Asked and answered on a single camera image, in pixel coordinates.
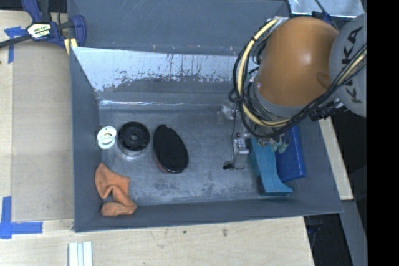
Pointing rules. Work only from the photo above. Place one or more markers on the blue flat block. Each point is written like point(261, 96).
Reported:
point(293, 159)

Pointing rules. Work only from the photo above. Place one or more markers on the teal flat block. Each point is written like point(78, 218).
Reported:
point(266, 168)

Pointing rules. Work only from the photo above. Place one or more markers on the grey metal bin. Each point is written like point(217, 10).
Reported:
point(174, 21)

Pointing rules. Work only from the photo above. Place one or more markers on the black oval brush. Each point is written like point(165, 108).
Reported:
point(170, 149)

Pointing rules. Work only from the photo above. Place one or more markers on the orange cloth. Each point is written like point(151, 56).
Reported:
point(113, 190)

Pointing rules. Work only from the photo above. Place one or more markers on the pale wood board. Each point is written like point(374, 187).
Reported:
point(40, 134)

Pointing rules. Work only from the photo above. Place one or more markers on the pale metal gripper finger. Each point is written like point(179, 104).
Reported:
point(227, 112)
point(241, 152)

